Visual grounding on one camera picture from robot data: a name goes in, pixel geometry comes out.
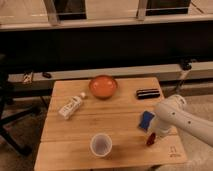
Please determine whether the small black object on ledge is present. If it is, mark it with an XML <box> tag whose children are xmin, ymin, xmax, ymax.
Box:
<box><xmin>42</xmin><ymin>72</ymin><xmax>52</xmax><ymax>79</ymax></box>

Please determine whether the black office chair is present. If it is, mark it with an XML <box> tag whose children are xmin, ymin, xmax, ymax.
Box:
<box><xmin>0</xmin><ymin>53</ymin><xmax>41</xmax><ymax>158</ymax></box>

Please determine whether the blue sponge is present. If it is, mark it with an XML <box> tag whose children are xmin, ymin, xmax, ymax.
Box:
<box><xmin>139</xmin><ymin>111</ymin><xmax>154</xmax><ymax>132</ymax></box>

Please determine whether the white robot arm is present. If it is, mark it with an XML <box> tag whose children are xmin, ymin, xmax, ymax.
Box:
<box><xmin>149</xmin><ymin>95</ymin><xmax>213</xmax><ymax>147</ymax></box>

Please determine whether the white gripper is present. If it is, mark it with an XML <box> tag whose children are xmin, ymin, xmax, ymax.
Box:
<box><xmin>150</xmin><ymin>116</ymin><xmax>171</xmax><ymax>138</ymax></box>

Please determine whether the striped clamp on ledge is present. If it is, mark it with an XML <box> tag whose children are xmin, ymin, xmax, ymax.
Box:
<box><xmin>22</xmin><ymin>71</ymin><xmax>34</xmax><ymax>84</ymax></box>

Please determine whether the orange bowl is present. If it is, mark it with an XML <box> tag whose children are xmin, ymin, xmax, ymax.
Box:
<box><xmin>89</xmin><ymin>75</ymin><xmax>118</xmax><ymax>99</ymax></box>

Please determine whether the black rectangular case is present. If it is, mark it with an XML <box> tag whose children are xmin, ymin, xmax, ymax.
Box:
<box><xmin>136</xmin><ymin>89</ymin><xmax>160</xmax><ymax>100</ymax></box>

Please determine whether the red pepper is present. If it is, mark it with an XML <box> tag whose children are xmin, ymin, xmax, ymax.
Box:
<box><xmin>146</xmin><ymin>133</ymin><xmax>156</xmax><ymax>146</ymax></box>

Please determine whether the wooden table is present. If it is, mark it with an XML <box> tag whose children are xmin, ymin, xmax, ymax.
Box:
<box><xmin>34</xmin><ymin>77</ymin><xmax>187</xmax><ymax>171</ymax></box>

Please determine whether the clear plastic cup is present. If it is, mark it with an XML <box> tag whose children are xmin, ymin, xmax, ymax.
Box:
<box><xmin>90</xmin><ymin>133</ymin><xmax>112</xmax><ymax>158</ymax></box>

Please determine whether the white plastic bottle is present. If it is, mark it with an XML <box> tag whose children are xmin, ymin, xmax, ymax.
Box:
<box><xmin>58</xmin><ymin>92</ymin><xmax>86</xmax><ymax>120</ymax></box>

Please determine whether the black clamp with stand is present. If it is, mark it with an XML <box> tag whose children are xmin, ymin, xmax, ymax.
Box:
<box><xmin>174</xmin><ymin>59</ymin><xmax>196</xmax><ymax>94</ymax></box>

